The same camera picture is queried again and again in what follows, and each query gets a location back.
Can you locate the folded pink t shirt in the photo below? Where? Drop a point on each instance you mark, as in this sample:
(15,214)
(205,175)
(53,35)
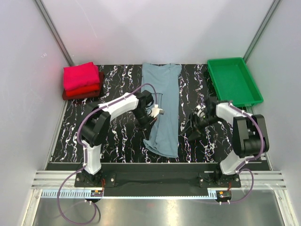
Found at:
(75,77)

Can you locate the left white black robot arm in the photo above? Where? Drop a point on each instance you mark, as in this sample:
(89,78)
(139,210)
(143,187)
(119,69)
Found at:
(94,129)

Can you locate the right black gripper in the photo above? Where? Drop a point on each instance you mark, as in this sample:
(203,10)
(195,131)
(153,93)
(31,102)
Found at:
(189,125)

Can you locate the aluminium frame rail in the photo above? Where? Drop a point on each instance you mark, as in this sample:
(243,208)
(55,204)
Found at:
(259,180)

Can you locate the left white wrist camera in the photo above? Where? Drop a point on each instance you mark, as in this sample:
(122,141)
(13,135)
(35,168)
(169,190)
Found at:
(156,111)

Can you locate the white slotted cable duct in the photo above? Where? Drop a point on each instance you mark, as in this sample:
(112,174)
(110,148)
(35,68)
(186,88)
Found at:
(127,194)

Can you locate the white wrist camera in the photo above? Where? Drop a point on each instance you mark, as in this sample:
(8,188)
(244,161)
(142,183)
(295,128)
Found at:
(156,111)
(200,111)

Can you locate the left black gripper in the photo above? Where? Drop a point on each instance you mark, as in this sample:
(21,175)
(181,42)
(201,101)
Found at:
(152,120)

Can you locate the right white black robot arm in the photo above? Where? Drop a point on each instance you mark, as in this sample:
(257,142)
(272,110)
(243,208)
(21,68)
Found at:
(249,137)

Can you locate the black mounting base plate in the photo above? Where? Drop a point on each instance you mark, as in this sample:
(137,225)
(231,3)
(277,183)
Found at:
(120,178)

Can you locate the grey blue t shirt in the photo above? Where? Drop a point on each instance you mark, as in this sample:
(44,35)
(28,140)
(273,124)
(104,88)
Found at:
(164,134)

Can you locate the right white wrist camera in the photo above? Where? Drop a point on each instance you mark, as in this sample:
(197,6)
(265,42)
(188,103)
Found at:
(200,111)

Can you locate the green plastic tray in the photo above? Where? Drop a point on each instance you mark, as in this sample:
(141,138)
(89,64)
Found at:
(233,81)

